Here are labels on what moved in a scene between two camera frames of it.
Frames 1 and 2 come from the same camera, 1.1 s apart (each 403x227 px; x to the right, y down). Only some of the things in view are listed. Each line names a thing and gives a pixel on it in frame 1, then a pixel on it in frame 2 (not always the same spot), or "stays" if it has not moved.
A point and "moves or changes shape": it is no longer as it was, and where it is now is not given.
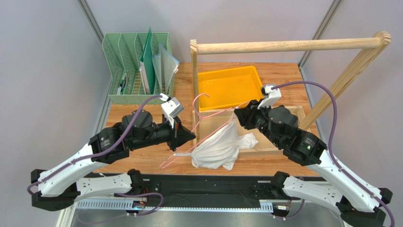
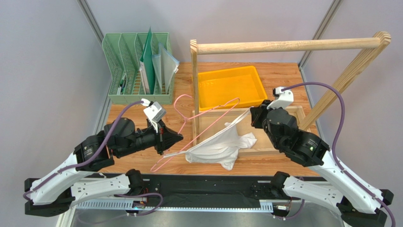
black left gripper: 179,135 → 166,137
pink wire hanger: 200,118 → 237,99
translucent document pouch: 167,66 stays
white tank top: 220,146 moves or changes shape
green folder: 146,56 stays
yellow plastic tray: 228,88 stays
